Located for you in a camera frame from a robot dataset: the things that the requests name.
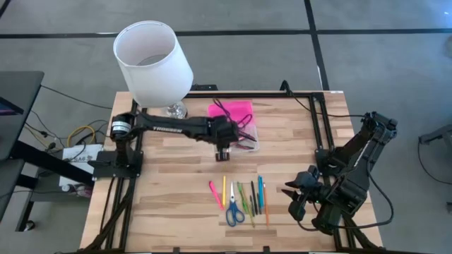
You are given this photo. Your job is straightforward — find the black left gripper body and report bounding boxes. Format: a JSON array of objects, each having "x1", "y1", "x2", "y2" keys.
[{"x1": 214, "y1": 135, "x2": 237, "y2": 150}]

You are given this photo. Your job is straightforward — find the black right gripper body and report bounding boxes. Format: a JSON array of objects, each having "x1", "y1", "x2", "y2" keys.
[{"x1": 305, "y1": 176, "x2": 340, "y2": 212}]

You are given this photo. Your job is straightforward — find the orange pencil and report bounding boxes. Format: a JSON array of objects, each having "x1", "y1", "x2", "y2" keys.
[{"x1": 262, "y1": 182, "x2": 270, "y2": 227}]

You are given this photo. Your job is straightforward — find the pink plastic box lid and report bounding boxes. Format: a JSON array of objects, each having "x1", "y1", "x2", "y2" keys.
[{"x1": 207, "y1": 100, "x2": 255, "y2": 124}]

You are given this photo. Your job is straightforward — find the teal blue pen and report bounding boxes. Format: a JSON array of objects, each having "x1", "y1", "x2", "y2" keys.
[{"x1": 257, "y1": 175, "x2": 265, "y2": 214}]

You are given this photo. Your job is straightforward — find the yellow pencil green band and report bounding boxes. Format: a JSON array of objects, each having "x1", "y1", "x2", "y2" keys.
[{"x1": 241, "y1": 183, "x2": 256, "y2": 229}]

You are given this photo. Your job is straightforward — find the blue handled scissors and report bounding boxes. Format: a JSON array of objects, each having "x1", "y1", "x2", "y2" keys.
[{"x1": 225, "y1": 181, "x2": 246, "y2": 228}]

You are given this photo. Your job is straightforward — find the pink highlighter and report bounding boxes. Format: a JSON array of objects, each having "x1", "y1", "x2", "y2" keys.
[{"x1": 208, "y1": 180, "x2": 225, "y2": 211}]

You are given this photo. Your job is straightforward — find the light green pen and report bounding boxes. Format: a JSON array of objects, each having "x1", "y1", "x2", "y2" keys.
[{"x1": 236, "y1": 181, "x2": 250, "y2": 214}]

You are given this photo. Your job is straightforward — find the white floor box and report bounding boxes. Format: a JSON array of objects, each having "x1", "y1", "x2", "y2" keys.
[{"x1": 59, "y1": 143, "x2": 103, "y2": 188}]

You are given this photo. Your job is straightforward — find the black power strip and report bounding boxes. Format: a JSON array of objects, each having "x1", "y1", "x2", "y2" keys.
[{"x1": 192, "y1": 83, "x2": 219, "y2": 92}]

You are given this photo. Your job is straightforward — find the white shade silver table lamp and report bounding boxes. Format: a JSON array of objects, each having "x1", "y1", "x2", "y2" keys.
[{"x1": 112, "y1": 20, "x2": 194, "y2": 120}]

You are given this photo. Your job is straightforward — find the grey stand leg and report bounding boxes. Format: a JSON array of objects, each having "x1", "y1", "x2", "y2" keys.
[{"x1": 418, "y1": 123, "x2": 452, "y2": 149}]

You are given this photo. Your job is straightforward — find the black desk base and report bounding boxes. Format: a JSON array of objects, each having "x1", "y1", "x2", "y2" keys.
[{"x1": 0, "y1": 140, "x2": 96, "y2": 232}]

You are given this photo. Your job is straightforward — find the black desk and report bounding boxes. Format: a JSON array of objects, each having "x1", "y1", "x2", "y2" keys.
[{"x1": 0, "y1": 70, "x2": 45, "y2": 162}]

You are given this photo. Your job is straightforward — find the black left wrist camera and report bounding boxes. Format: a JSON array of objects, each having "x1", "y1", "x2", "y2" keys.
[{"x1": 214, "y1": 147, "x2": 232, "y2": 163}]

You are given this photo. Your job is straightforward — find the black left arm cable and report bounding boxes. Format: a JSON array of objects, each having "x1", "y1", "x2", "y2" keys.
[{"x1": 211, "y1": 97, "x2": 258, "y2": 144}]

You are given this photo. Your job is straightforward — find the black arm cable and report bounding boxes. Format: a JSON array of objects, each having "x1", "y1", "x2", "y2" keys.
[
  {"x1": 296, "y1": 169, "x2": 395, "y2": 234},
  {"x1": 211, "y1": 97, "x2": 258, "y2": 144}
]

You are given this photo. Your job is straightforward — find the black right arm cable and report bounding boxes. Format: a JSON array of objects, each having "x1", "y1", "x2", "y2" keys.
[{"x1": 296, "y1": 169, "x2": 395, "y2": 234}]

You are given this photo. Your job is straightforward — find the black aluminium rig frame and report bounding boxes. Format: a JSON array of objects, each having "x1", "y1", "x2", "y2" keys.
[{"x1": 79, "y1": 90, "x2": 384, "y2": 254}]

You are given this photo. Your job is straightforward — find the black floor cable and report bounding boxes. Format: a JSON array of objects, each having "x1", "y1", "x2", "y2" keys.
[
  {"x1": 416, "y1": 139, "x2": 452, "y2": 186},
  {"x1": 39, "y1": 84, "x2": 114, "y2": 110}
]

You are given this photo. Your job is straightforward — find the yellow floor cable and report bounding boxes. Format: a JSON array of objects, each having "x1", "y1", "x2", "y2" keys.
[{"x1": 66, "y1": 125, "x2": 97, "y2": 148}]

